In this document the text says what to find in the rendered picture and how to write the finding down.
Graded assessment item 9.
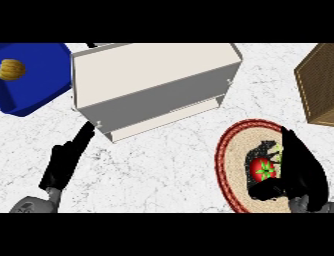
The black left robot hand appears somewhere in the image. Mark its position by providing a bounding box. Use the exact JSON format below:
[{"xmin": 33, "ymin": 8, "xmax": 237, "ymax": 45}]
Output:
[{"xmin": 38, "ymin": 121, "xmax": 97, "ymax": 192}]

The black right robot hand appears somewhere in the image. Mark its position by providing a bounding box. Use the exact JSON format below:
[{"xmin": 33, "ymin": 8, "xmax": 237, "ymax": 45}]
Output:
[{"xmin": 249, "ymin": 126, "xmax": 330, "ymax": 213}]

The red tomato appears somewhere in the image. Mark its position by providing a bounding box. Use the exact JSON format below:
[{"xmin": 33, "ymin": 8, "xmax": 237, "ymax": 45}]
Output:
[{"xmin": 250, "ymin": 157, "xmax": 280, "ymax": 183}]

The round woven red-rimmed placemat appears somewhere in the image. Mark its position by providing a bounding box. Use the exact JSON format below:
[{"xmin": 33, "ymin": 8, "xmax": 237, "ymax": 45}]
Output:
[{"xmin": 215, "ymin": 118, "xmax": 295, "ymax": 214}]

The blue tray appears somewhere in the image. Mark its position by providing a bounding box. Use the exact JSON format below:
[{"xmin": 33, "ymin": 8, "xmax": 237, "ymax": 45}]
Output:
[{"xmin": 0, "ymin": 43, "xmax": 75, "ymax": 118}]

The brown wicker basket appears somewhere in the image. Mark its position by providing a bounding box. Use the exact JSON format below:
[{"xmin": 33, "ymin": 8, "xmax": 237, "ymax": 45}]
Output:
[{"xmin": 293, "ymin": 43, "xmax": 334, "ymax": 130}]

